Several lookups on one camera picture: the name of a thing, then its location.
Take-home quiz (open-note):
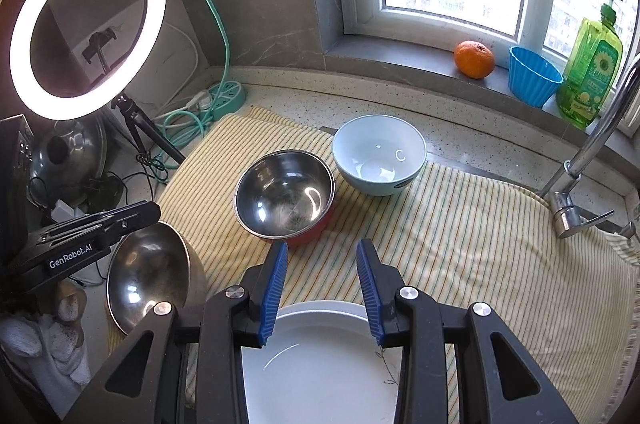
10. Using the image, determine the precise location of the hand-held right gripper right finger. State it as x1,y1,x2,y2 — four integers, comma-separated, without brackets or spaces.
355,238,581,424

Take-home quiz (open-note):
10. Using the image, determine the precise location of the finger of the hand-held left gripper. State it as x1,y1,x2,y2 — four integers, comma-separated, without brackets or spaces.
35,200,162,257

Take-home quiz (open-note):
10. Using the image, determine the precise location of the teal power strip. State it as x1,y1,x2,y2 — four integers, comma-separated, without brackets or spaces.
187,80,247,120

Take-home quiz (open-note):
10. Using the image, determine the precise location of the black tripod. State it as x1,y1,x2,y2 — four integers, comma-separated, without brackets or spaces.
110,94,186,165

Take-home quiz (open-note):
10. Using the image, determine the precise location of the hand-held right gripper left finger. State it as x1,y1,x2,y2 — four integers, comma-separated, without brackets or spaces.
62,241,290,424

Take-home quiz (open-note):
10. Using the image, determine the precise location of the white charger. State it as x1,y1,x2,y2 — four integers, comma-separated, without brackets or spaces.
51,199,77,221

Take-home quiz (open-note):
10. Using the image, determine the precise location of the person's left hand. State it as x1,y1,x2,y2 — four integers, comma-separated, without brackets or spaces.
0,281,93,387

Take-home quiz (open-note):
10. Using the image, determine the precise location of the white cable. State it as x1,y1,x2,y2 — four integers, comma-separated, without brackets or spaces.
150,21,211,125

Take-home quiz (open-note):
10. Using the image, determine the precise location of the teal hose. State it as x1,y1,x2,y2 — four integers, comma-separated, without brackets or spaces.
150,0,233,155

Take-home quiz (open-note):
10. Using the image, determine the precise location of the light blue bowl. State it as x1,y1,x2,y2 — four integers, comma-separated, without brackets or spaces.
332,114,428,197

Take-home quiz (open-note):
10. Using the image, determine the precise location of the black phone holder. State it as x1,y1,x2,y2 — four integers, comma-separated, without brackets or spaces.
82,29,118,72

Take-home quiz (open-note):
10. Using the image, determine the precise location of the green dish soap bottle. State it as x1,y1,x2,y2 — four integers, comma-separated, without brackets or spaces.
556,0,625,130

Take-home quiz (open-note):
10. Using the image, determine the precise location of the stainless steel pot lid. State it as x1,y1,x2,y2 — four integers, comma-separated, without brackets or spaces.
27,114,108,210

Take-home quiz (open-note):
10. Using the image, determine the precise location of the yellow striped cloth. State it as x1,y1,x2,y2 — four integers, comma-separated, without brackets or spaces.
107,106,640,424

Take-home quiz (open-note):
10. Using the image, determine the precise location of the white leaf-print plate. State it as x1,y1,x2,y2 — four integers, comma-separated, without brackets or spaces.
241,310,403,424

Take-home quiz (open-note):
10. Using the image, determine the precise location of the orange fruit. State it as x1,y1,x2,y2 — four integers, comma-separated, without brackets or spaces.
454,40,496,80

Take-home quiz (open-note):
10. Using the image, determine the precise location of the blue ribbed cup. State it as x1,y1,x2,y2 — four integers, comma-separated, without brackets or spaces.
508,46,565,108

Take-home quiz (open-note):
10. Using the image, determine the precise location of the stainless steel bowl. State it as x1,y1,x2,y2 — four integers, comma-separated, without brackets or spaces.
106,220,208,337

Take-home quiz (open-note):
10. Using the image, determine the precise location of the chrome faucet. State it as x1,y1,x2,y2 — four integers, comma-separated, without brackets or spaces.
537,54,640,240

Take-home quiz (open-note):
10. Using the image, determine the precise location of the red steel-lined bowl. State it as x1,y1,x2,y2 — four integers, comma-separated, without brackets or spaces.
234,149,337,247

